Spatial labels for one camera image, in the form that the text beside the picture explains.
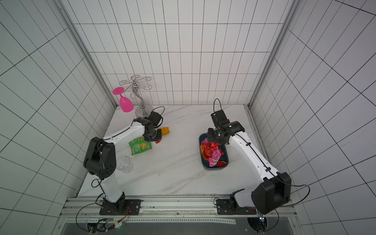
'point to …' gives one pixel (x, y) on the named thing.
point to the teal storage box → (224, 157)
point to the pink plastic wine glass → (126, 105)
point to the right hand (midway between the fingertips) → (206, 136)
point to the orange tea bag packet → (201, 148)
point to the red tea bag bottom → (221, 164)
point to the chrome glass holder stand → (136, 83)
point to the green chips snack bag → (139, 145)
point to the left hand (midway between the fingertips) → (155, 140)
